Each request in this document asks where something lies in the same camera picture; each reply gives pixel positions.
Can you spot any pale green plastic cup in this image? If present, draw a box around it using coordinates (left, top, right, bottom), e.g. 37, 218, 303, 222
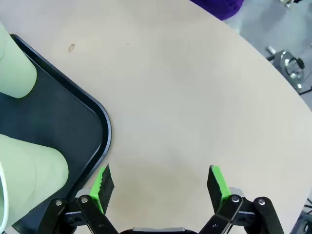
0, 23, 38, 99
0, 133, 70, 229

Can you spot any person in purple hoodie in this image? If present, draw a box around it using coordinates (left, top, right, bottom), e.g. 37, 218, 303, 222
189, 0, 244, 21

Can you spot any metal stand base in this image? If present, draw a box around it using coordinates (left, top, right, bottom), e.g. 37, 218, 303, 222
265, 45, 312, 95

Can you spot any black plastic serving tray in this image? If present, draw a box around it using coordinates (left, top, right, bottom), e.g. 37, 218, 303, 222
0, 34, 112, 232

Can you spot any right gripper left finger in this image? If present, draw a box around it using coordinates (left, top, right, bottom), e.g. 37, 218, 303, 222
36, 163, 120, 234

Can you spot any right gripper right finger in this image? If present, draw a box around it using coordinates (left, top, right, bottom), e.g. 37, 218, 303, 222
198, 165, 286, 234

